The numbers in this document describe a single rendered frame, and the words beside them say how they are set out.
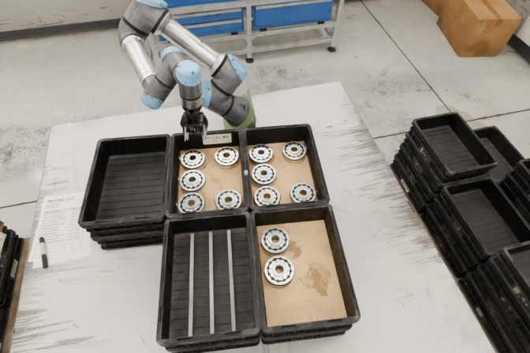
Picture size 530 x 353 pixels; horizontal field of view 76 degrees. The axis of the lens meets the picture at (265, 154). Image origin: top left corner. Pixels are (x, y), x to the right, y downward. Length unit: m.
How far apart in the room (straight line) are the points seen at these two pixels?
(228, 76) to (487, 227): 1.55
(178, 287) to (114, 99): 2.20
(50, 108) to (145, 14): 2.00
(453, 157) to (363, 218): 0.85
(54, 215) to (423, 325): 1.52
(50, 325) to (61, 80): 2.47
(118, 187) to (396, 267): 1.16
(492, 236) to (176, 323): 1.62
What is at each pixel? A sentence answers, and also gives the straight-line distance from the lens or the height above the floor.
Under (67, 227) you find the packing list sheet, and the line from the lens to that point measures 1.67.
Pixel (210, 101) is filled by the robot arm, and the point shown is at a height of 0.97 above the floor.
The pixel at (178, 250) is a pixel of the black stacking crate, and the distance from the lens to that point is 1.32.
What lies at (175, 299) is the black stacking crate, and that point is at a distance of 1.26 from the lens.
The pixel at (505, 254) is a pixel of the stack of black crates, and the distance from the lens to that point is 1.88.
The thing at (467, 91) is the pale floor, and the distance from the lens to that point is 3.56.
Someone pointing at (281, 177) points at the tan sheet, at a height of 0.83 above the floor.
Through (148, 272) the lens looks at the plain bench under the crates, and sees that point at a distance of 1.46.
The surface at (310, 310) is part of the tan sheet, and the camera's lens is 1.23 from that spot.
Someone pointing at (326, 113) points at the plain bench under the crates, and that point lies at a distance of 1.90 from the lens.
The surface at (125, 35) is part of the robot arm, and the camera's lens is 1.52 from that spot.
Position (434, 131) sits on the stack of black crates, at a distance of 2.31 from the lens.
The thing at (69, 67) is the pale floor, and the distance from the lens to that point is 3.72.
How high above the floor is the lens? 2.02
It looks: 52 degrees down
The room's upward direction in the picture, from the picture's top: 1 degrees clockwise
